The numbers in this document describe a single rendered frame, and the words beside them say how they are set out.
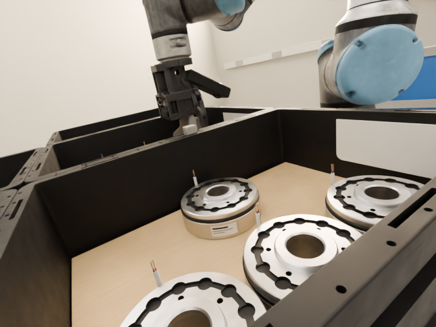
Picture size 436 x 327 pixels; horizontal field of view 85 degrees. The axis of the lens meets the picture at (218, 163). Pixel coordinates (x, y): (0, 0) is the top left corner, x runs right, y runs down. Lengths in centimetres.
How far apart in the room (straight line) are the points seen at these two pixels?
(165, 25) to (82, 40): 293
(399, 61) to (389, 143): 16
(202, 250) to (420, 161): 26
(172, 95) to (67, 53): 289
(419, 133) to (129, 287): 34
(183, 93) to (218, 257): 35
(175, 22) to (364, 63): 34
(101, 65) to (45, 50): 55
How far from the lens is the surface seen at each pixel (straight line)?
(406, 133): 34
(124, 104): 345
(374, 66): 46
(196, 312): 18
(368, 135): 36
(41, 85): 327
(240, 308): 18
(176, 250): 29
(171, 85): 53
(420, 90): 212
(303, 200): 34
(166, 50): 52
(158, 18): 53
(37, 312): 22
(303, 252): 24
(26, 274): 22
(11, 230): 23
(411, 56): 48
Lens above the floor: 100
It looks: 20 degrees down
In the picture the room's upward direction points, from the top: 11 degrees counter-clockwise
